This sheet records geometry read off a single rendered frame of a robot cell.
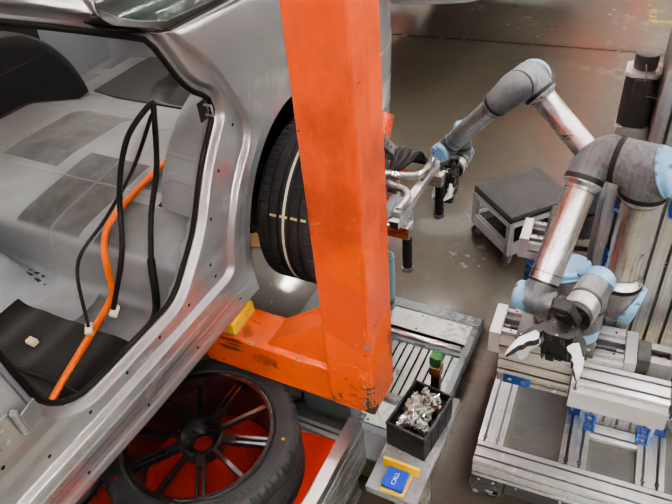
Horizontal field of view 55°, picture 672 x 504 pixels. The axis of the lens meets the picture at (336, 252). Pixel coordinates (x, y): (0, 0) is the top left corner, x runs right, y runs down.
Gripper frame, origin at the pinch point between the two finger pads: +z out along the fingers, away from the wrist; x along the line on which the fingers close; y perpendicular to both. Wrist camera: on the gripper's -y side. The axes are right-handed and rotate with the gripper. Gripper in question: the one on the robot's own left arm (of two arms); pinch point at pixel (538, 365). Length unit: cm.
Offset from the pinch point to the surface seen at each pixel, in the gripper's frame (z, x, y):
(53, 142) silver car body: -21, 216, -11
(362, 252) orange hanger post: -13, 54, -5
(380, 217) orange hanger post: -24, 55, -9
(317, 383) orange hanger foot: -9, 82, 54
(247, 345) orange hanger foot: -4, 106, 43
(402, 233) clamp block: -56, 73, 21
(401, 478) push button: -1, 45, 70
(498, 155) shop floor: -260, 143, 106
